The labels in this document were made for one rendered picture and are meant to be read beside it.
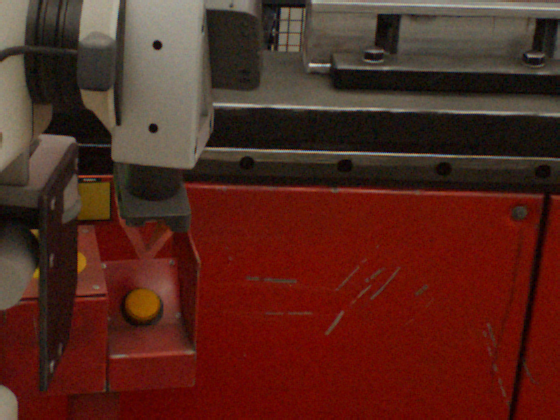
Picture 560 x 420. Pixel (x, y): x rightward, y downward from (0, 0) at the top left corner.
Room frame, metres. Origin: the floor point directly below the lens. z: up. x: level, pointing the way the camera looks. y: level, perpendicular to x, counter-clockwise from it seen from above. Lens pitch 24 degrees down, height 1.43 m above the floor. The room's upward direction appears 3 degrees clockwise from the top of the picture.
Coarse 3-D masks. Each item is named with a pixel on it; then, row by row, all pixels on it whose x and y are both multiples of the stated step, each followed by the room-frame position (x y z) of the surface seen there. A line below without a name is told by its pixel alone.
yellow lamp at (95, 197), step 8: (80, 184) 1.29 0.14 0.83; (88, 184) 1.29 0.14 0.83; (96, 184) 1.30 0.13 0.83; (104, 184) 1.30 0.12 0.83; (80, 192) 1.29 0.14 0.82; (88, 192) 1.29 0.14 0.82; (96, 192) 1.30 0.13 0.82; (104, 192) 1.30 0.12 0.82; (88, 200) 1.29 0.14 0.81; (96, 200) 1.30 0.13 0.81; (104, 200) 1.30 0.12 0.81; (88, 208) 1.29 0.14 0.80; (96, 208) 1.30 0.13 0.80; (104, 208) 1.30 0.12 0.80; (80, 216) 1.29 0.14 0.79; (88, 216) 1.29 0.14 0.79; (96, 216) 1.30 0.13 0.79; (104, 216) 1.30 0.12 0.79
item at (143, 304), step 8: (128, 296) 1.23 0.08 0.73; (136, 296) 1.23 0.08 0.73; (144, 296) 1.23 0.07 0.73; (152, 296) 1.23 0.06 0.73; (128, 304) 1.22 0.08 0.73; (136, 304) 1.22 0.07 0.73; (144, 304) 1.22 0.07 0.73; (152, 304) 1.22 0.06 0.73; (128, 312) 1.21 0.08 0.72; (136, 312) 1.21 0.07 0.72; (144, 312) 1.21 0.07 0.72; (152, 312) 1.21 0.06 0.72; (136, 320) 1.21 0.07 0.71; (144, 320) 1.21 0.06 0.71; (152, 320) 1.22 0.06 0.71
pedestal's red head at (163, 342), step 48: (96, 240) 1.26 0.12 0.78; (192, 240) 1.21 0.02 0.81; (96, 288) 1.15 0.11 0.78; (192, 288) 1.19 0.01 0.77; (0, 336) 1.24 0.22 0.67; (96, 336) 1.14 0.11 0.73; (144, 336) 1.19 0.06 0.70; (192, 336) 1.17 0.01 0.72; (96, 384) 1.14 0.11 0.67; (144, 384) 1.15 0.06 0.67; (192, 384) 1.16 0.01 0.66
